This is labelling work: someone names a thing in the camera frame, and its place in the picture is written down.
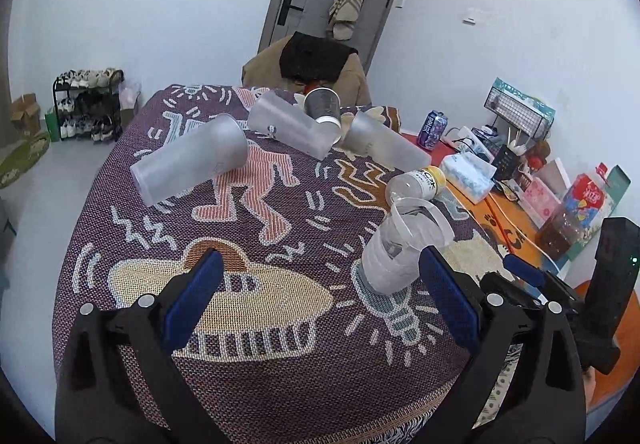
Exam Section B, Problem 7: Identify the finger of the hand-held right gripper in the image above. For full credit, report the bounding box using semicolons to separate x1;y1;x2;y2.
502;254;585;312
480;272;543;304

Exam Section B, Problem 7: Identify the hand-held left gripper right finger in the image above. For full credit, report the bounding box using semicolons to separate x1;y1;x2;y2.
419;245;587;444

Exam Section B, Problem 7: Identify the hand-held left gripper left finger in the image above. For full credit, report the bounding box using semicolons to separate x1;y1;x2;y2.
69;248;237;444

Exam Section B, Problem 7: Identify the clear plastic cup with handle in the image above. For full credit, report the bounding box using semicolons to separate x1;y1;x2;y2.
361;198;455;296

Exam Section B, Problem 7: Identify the large frosted plastic cup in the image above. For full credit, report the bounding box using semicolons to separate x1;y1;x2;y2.
248;90;341;160
344;110;432;172
130;113;249;206

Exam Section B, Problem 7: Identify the metal cup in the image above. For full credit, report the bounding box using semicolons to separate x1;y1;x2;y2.
303;87;342;129

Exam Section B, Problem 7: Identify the pink box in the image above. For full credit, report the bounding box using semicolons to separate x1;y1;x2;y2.
522;159;571;227

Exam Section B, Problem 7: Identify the tea bottle with red label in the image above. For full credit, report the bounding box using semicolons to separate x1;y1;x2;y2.
536;169;613;260

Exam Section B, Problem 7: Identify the zebra print cloth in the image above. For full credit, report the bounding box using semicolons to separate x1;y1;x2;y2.
365;344;523;444

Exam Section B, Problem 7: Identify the green carton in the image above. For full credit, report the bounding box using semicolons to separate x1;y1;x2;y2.
570;165;632;255

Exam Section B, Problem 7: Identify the printed blanket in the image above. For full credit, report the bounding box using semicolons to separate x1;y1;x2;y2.
52;83;507;444

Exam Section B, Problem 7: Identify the blue patterned tissue box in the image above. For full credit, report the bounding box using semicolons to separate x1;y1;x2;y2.
442;151;497;204

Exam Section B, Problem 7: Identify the black box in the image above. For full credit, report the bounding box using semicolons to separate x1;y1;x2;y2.
492;144;526;181

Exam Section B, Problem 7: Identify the plastic bottle with yellow cap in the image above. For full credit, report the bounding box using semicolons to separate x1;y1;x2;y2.
385;165;447;205

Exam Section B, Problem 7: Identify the purple drink can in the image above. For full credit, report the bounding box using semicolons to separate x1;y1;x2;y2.
416;111;448;149

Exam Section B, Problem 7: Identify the teal patterned box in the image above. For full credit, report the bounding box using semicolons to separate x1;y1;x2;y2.
490;78;556;125

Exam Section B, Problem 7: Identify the black shoe rack with shoes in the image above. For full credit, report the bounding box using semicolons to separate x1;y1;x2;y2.
52;68;125;142

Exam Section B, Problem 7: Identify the green rug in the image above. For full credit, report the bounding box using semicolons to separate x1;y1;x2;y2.
0;131;52;190

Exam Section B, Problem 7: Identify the chair with black cloth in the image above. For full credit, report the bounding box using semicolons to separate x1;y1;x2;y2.
242;35;372;106

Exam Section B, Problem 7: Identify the cardboard box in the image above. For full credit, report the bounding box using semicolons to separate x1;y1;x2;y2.
10;93;41;137

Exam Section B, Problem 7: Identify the black cloth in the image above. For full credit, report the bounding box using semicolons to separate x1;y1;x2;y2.
279;31;360;81

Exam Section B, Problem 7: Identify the white cable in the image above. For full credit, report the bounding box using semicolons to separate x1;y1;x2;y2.
482;194;566;275

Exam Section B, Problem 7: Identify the black wire basket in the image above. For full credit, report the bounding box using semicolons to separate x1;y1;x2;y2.
482;88;549;138

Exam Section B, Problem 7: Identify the black door handle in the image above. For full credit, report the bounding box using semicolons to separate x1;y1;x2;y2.
278;0;305;28

